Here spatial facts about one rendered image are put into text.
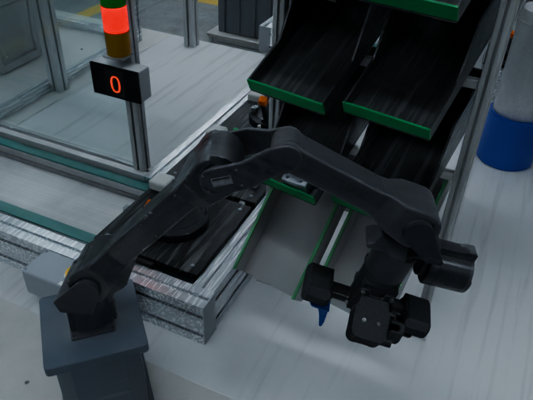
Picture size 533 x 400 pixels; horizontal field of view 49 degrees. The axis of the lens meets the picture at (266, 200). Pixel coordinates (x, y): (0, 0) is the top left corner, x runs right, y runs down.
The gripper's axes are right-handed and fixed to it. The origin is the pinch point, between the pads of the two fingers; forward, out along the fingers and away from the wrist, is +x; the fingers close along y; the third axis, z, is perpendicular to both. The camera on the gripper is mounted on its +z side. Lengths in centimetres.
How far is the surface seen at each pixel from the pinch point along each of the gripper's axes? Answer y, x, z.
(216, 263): -22.8, 19.7, -19.1
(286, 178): -15.9, -9.0, -15.7
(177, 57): -64, 49, -135
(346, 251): -1.4, 4.4, -18.0
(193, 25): -63, 40, -147
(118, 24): -56, -9, -45
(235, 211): -22.7, 19.8, -35.0
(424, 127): -1.5, -28.2, -11.0
